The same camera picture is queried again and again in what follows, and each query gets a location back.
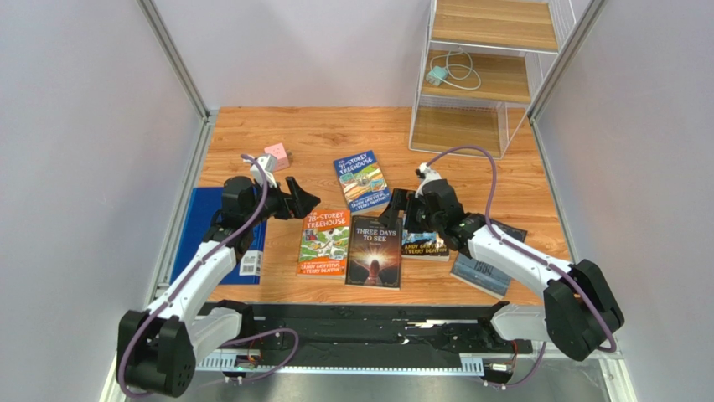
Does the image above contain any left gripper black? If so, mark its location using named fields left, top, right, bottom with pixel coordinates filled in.
left=245, top=177, right=319, bottom=228

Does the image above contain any orange 78-storey treehouse book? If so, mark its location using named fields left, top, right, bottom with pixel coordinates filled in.
left=296, top=209, right=351, bottom=279

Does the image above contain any black 169-storey treehouse book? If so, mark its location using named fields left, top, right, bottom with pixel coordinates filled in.
left=401, top=230, right=450, bottom=261

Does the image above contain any three days to see book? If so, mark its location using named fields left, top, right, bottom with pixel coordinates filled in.
left=345, top=215, right=402, bottom=290

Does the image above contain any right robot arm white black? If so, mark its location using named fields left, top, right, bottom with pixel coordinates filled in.
left=379, top=179, right=625, bottom=361

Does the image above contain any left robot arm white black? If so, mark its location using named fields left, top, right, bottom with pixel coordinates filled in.
left=116, top=176, right=321, bottom=398

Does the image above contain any blue 91-storey treehouse book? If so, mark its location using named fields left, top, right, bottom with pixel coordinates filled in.
left=333, top=150, right=391, bottom=215

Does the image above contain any pink cube power adapter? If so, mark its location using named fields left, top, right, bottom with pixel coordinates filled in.
left=264, top=142, right=292, bottom=172

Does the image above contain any blue file folder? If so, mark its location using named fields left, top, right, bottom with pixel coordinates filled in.
left=169, top=186, right=267, bottom=286

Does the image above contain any nineteen eighty-four book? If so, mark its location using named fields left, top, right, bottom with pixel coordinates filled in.
left=450, top=254, right=511, bottom=300

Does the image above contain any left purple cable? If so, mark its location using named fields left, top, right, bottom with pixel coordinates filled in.
left=116, top=153, right=300, bottom=398

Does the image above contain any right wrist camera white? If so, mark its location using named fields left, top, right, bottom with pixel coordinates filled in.
left=415, top=162, right=442, bottom=198

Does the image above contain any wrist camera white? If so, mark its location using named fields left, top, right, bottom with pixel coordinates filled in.
left=250, top=153, right=278, bottom=188
left=415, top=162, right=442, bottom=198

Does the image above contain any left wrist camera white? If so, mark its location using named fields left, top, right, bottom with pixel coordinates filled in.
left=250, top=153, right=278, bottom=188

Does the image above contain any light blue charger with cable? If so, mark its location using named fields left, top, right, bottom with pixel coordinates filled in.
left=425, top=50, right=483, bottom=91

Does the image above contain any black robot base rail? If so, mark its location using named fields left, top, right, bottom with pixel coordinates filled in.
left=198, top=304, right=536, bottom=383

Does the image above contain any white wire wooden shelf rack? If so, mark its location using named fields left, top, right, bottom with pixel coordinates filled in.
left=408, top=0, right=577, bottom=159

